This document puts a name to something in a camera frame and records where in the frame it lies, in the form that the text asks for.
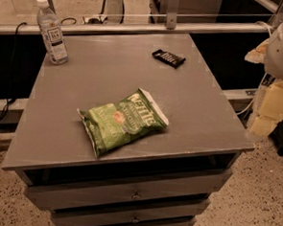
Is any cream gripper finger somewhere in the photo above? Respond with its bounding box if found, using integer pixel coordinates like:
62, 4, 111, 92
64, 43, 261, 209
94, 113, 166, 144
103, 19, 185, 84
250, 80, 283, 137
245, 39, 269, 64

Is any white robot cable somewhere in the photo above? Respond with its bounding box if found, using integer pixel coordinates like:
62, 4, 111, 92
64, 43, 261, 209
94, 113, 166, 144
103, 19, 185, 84
235, 71, 268, 119

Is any metal guard rail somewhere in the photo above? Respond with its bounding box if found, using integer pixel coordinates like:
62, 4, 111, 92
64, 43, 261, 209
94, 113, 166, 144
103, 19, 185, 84
0, 0, 283, 53

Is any black cable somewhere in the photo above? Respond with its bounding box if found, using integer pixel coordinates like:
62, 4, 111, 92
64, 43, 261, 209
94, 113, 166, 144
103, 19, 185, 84
0, 20, 28, 128

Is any green kettle chips bag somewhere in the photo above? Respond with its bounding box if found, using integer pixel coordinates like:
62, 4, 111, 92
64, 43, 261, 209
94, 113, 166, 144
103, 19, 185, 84
77, 88, 169, 157

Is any black rxbar chocolate bar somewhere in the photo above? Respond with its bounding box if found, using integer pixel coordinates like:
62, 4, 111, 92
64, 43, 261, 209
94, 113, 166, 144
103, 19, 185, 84
152, 49, 186, 68

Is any clear plastic water bottle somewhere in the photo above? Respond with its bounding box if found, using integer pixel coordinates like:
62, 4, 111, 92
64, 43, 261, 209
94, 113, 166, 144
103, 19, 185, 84
36, 0, 68, 64

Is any grey drawer cabinet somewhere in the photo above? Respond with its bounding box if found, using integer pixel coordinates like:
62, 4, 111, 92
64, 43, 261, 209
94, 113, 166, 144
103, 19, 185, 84
3, 34, 253, 226

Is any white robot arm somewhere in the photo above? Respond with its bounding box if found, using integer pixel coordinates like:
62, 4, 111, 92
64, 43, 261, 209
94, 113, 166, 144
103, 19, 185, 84
245, 22, 283, 136

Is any white power strip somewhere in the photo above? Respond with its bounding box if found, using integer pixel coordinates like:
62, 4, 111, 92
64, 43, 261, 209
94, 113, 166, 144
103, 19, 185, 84
83, 14, 106, 25

